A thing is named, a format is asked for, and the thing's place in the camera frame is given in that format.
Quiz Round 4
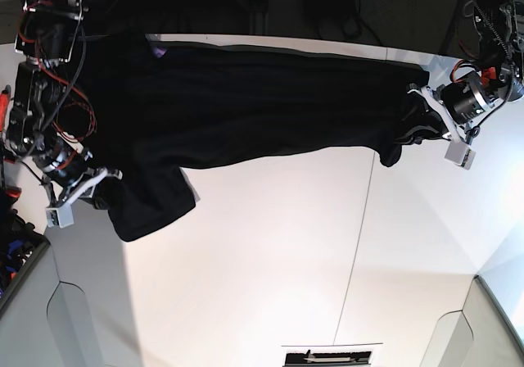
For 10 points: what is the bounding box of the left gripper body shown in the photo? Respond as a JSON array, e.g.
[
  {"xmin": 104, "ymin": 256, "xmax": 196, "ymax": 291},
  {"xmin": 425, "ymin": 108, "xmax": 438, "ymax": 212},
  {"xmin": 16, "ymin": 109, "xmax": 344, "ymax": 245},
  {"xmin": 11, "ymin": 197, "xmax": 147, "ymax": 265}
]
[{"xmin": 407, "ymin": 84, "xmax": 479, "ymax": 146}]

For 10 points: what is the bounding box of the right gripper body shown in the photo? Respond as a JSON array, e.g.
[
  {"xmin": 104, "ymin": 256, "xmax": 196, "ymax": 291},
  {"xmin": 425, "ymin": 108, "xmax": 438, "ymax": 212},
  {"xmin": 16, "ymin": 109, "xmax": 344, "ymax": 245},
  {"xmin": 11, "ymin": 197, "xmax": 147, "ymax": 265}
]
[{"xmin": 44, "ymin": 167, "xmax": 123, "ymax": 210}]

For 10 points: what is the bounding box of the black printed t-shirt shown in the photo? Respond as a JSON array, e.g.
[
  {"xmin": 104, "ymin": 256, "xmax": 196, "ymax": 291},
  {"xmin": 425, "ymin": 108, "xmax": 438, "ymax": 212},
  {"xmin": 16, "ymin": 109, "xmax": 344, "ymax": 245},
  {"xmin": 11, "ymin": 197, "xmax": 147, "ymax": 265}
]
[{"xmin": 77, "ymin": 32, "xmax": 429, "ymax": 242}]

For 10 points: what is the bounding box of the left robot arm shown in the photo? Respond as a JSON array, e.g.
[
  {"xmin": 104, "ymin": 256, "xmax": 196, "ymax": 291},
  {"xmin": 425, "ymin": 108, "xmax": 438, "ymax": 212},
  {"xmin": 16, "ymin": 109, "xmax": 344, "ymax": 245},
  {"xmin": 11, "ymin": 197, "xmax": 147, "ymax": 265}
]
[{"xmin": 395, "ymin": 0, "xmax": 523, "ymax": 145}]

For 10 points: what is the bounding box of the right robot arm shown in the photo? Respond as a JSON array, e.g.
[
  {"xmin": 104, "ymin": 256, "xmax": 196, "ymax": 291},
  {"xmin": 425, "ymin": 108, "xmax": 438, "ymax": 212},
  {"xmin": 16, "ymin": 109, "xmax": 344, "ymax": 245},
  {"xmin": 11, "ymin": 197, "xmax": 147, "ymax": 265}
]
[{"xmin": 3, "ymin": 0, "xmax": 122, "ymax": 210}]

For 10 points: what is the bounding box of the black white label plate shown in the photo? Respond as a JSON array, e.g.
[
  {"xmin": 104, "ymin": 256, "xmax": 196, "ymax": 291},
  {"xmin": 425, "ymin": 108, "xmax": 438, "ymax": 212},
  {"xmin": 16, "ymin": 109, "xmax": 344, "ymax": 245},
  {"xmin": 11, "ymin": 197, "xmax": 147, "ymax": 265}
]
[{"xmin": 282, "ymin": 343, "xmax": 383, "ymax": 366}]

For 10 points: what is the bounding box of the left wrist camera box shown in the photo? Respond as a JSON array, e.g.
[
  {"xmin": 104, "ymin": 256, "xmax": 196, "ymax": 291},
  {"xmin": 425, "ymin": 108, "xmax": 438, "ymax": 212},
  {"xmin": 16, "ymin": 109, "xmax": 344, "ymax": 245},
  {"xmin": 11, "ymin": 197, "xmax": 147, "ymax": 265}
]
[{"xmin": 445, "ymin": 140, "xmax": 476, "ymax": 170}]

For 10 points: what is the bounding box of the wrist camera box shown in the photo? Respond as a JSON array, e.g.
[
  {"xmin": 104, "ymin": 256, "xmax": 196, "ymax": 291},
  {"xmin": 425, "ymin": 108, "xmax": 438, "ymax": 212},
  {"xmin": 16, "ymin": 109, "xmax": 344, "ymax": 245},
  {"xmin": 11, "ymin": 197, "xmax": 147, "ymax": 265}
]
[
  {"xmin": 445, "ymin": 140, "xmax": 476, "ymax": 170},
  {"xmin": 46, "ymin": 206, "xmax": 74, "ymax": 229}
]

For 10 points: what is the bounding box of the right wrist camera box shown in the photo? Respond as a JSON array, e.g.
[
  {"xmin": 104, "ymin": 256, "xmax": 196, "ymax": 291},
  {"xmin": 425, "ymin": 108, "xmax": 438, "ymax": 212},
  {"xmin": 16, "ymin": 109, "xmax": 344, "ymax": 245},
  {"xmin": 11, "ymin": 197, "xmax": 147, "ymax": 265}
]
[{"xmin": 46, "ymin": 206, "xmax": 74, "ymax": 229}]

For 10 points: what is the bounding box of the orange handled tool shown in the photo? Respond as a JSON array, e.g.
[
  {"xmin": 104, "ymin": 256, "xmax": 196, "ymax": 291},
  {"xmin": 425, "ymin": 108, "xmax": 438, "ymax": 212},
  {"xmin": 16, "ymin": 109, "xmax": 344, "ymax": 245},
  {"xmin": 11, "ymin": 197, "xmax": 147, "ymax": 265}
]
[{"xmin": 0, "ymin": 84, "xmax": 21, "ymax": 167}]

